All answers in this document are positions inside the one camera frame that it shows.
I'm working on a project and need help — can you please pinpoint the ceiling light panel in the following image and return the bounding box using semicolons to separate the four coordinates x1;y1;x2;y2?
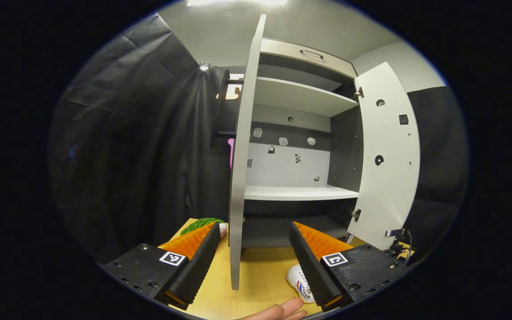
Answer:
186;0;288;7

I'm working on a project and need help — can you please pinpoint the white cabinet door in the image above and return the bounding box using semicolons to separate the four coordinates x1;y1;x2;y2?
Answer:
228;14;267;291
347;61;421;250

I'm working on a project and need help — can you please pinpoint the black left door handle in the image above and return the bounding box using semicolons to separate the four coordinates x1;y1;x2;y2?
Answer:
210;68;239;148

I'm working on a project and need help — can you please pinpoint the white shoe cabinet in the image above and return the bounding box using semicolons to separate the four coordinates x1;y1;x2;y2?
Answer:
240;38;365;249

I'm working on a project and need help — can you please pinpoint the green watermelon slice toy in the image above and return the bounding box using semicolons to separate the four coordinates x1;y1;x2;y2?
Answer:
180;217;228;239

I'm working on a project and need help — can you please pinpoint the beige cabinet drawer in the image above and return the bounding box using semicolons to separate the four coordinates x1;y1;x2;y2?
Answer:
260;38;358;80

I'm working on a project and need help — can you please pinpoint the black backdrop cloth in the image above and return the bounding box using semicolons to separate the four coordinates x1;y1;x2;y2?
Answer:
47;13;470;267

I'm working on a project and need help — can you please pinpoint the white shoe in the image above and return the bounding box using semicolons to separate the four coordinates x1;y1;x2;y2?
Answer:
286;264;316;304

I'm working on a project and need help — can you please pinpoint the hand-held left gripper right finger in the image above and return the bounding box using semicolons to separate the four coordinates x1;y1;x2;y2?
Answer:
288;221;410;312

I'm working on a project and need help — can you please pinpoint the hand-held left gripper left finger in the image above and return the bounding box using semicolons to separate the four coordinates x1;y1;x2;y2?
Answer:
98;221;222;311

